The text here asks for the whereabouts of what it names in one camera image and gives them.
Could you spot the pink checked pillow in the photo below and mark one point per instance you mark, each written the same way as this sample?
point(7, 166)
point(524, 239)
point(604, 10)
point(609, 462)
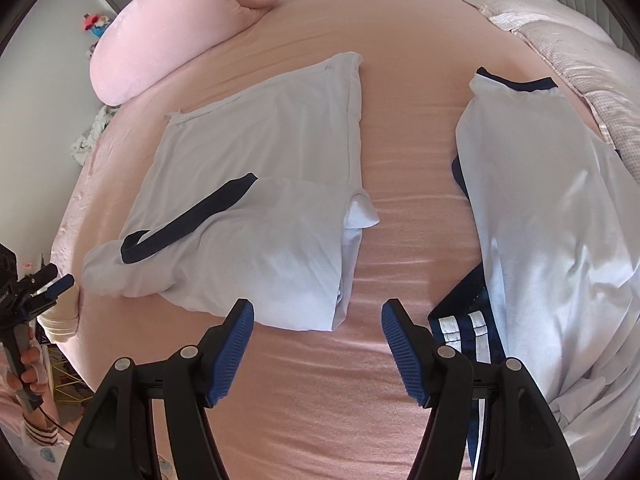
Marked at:
point(500, 5)
point(585, 70)

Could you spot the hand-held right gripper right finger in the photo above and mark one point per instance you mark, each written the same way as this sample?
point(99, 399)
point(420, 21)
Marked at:
point(402, 355)

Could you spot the white jacket with navy collar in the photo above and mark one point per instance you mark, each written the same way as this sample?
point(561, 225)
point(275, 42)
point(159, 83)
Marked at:
point(550, 210)

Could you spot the red and blue plush doll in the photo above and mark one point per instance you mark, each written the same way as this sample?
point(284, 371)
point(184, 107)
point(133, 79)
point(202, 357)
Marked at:
point(95, 22)

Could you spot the white shirt with navy hem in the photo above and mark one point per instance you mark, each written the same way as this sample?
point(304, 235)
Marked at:
point(250, 135)

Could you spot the bed with pink sheet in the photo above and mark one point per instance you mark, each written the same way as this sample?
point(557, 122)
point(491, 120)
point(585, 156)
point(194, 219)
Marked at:
point(400, 160)

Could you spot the person's body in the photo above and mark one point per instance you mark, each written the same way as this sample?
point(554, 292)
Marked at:
point(15, 455)

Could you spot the cream folded garment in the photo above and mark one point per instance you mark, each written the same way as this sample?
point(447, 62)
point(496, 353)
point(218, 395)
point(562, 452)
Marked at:
point(60, 322)

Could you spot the pink rolled duvet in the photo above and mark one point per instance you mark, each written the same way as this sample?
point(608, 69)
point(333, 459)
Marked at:
point(165, 25)

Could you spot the person's left hand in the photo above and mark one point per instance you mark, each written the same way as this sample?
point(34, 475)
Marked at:
point(32, 360)

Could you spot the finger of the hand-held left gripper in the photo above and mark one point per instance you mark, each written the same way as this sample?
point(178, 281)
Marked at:
point(61, 286)
point(42, 275)

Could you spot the person's left forearm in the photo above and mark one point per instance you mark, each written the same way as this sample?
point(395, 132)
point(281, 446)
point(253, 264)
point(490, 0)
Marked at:
point(42, 432)

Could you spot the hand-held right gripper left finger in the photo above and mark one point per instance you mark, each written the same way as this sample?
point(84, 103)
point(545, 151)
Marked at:
point(232, 355)

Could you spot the navy trousers with white stripes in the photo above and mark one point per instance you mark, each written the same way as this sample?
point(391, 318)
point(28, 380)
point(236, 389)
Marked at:
point(462, 325)

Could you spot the white crumpled cloth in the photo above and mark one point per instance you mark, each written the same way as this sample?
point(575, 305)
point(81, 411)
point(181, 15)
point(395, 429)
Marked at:
point(90, 135)

